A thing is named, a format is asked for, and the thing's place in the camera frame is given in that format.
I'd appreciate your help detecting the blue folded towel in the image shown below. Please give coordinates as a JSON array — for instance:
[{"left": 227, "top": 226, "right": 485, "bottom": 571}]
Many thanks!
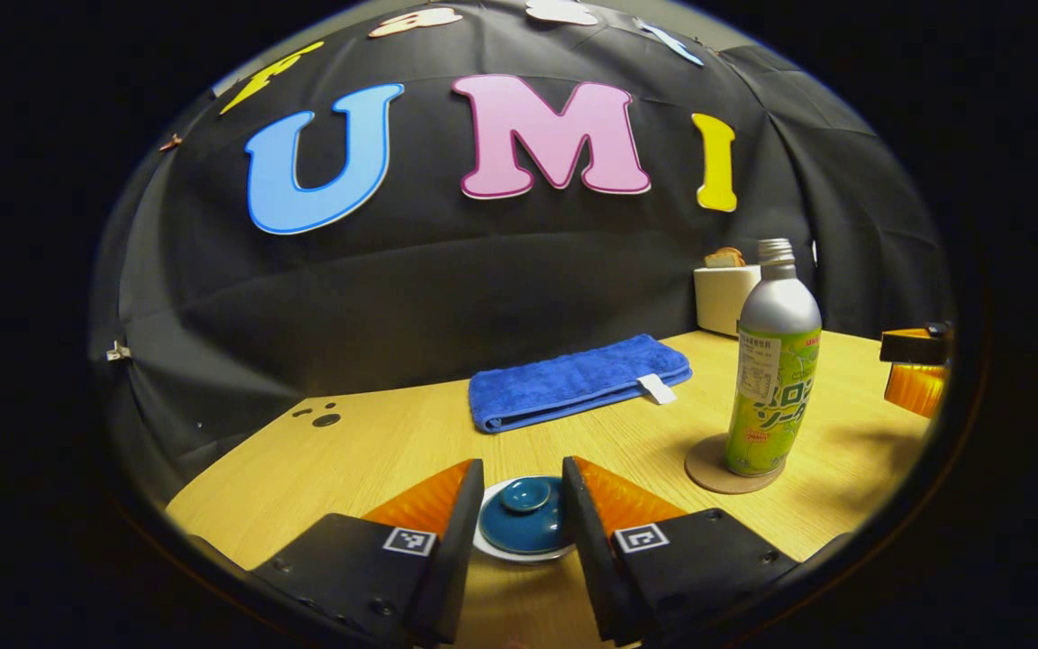
[{"left": 469, "top": 334, "right": 693, "bottom": 434}]

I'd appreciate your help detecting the teal teacup lid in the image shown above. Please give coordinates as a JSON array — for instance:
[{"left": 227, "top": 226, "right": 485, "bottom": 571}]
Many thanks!
[{"left": 479, "top": 476, "right": 574, "bottom": 555}]

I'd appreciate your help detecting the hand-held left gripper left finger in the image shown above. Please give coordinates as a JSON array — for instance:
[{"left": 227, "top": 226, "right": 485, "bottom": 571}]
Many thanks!
[{"left": 249, "top": 459, "right": 486, "bottom": 648}]

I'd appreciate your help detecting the white toaster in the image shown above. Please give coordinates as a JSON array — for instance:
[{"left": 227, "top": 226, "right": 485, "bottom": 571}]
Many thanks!
[{"left": 694, "top": 263, "right": 763, "bottom": 338}]

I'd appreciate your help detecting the teal teacup with white rim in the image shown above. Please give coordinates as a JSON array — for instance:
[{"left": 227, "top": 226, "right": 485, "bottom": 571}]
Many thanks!
[{"left": 472, "top": 478, "right": 576, "bottom": 565}]

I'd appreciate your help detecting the round brown coaster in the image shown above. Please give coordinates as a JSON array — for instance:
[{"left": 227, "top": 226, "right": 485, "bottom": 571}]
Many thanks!
[{"left": 685, "top": 433, "right": 788, "bottom": 495}]

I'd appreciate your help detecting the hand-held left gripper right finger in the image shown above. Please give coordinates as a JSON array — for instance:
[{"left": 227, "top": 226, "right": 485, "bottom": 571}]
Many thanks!
[{"left": 560, "top": 456, "right": 799, "bottom": 648}]

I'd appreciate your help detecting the silver green water bottle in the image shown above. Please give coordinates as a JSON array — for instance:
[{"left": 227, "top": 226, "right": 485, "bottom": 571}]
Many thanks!
[{"left": 723, "top": 238, "right": 823, "bottom": 478}]

